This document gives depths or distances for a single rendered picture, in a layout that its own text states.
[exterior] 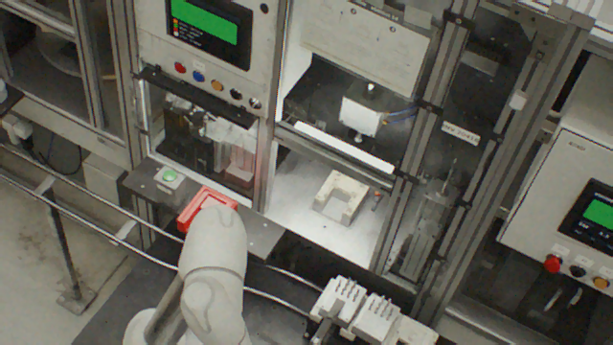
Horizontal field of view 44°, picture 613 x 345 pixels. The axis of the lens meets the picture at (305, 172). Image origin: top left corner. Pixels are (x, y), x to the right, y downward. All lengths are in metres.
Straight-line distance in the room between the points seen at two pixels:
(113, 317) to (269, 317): 0.50
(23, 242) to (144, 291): 1.09
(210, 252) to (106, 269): 1.76
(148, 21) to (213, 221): 0.63
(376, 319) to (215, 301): 0.78
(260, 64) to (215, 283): 0.61
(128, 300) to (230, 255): 0.92
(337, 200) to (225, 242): 0.86
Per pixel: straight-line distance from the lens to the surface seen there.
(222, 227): 1.74
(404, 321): 2.38
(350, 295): 2.33
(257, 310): 2.55
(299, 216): 2.47
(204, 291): 1.63
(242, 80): 2.04
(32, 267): 3.50
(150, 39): 2.17
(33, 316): 3.38
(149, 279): 2.61
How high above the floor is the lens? 2.95
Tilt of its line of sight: 52 degrees down
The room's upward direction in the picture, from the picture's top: 9 degrees clockwise
